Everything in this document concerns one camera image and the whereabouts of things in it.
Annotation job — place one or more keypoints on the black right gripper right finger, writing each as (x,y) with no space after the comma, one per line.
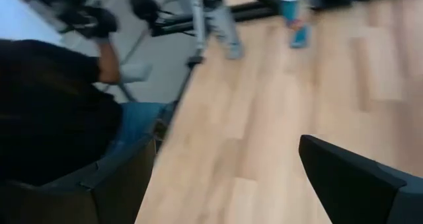
(357,194)

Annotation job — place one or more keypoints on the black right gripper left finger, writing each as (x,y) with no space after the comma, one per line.
(82,204)

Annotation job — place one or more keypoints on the blue silver Red Bull can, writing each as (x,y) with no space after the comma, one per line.
(292,9)

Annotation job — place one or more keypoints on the tall white can black lid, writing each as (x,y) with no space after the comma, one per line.
(228,35)

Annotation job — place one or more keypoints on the person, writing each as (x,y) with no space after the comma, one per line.
(49,101)

